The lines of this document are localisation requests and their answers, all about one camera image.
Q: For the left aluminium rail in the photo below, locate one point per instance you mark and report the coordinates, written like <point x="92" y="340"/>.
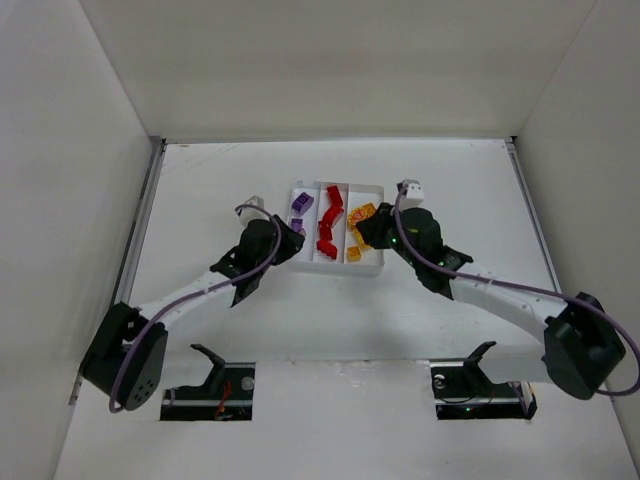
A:
<point x="135" y="235"/>

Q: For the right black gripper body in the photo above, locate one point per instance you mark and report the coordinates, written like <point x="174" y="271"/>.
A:
<point x="373" y="229"/>

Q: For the yellow round printed lego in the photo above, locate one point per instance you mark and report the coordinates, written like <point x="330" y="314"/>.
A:
<point x="355" y="216"/>

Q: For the purple lego brick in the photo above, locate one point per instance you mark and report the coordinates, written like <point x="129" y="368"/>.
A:
<point x="302" y="203"/>

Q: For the purple lego stack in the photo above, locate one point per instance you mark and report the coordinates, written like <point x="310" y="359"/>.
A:
<point x="297" y="225"/>

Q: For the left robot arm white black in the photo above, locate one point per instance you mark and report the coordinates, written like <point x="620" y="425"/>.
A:
<point x="227" y="283"/>

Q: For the red lego stack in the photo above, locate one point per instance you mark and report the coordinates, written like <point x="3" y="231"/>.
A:
<point x="329" y="220"/>

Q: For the yellow lego bricks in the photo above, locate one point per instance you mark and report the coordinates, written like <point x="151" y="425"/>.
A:
<point x="354" y="253"/>

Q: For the aluminium rail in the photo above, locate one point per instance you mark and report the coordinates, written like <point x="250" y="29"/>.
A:
<point x="135" y="235"/>
<point x="511" y="146"/>

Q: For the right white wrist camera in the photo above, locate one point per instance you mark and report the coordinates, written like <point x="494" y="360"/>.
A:
<point x="410" y="193"/>

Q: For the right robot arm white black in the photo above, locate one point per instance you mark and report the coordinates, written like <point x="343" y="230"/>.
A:
<point x="580" y="344"/>

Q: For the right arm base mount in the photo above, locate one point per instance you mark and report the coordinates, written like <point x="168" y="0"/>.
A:
<point x="462" y="391"/>

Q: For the white three-compartment tray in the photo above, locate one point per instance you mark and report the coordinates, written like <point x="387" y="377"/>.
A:
<point x="310" y="260"/>

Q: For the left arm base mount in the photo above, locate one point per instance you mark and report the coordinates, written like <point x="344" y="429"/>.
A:
<point x="224" y="394"/>

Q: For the right aluminium rail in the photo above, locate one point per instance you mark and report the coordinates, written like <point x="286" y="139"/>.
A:
<point x="511" y="146"/>

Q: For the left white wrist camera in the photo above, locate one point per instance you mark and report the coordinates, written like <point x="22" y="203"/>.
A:
<point x="251" y="209"/>

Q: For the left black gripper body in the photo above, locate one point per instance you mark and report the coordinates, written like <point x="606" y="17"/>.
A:
<point x="288" y="238"/>

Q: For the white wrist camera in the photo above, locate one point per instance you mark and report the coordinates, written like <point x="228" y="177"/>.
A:
<point x="251" y="209"/>
<point x="410" y="193"/>

